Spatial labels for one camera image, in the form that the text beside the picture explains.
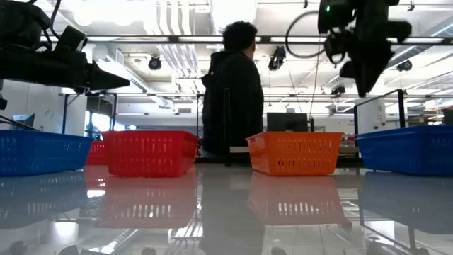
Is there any black metal frame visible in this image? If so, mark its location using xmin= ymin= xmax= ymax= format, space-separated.
xmin=58 ymin=92 xmax=118 ymax=135

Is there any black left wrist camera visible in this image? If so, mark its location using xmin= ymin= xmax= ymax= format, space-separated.
xmin=52 ymin=25 xmax=88 ymax=54

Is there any blue plastic basket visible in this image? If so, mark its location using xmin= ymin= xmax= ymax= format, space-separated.
xmin=355 ymin=124 xmax=453 ymax=177
xmin=0 ymin=129 xmax=94 ymax=177

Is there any orange plastic basket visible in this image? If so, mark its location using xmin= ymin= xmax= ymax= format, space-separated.
xmin=246 ymin=131 xmax=344 ymax=177

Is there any black computer monitor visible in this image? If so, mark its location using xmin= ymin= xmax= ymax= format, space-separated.
xmin=266 ymin=112 xmax=309 ymax=133

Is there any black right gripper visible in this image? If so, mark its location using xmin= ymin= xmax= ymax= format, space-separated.
xmin=323 ymin=21 xmax=413 ymax=97

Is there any black looped cable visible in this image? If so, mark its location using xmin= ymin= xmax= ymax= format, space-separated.
xmin=285 ymin=9 xmax=328 ymax=60

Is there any person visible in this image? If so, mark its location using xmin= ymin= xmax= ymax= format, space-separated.
xmin=200 ymin=20 xmax=265 ymax=159

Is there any red plastic basket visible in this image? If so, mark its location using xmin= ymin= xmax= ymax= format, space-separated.
xmin=101 ymin=130 xmax=200 ymax=178
xmin=86 ymin=140 xmax=108 ymax=166

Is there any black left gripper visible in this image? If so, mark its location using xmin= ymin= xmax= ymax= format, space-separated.
xmin=35 ymin=49 xmax=131 ymax=94

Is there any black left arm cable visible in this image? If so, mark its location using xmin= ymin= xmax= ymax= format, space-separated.
xmin=49 ymin=0 xmax=63 ymax=40

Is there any black overhead frame bar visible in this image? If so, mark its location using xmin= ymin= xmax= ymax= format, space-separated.
xmin=40 ymin=35 xmax=453 ymax=46

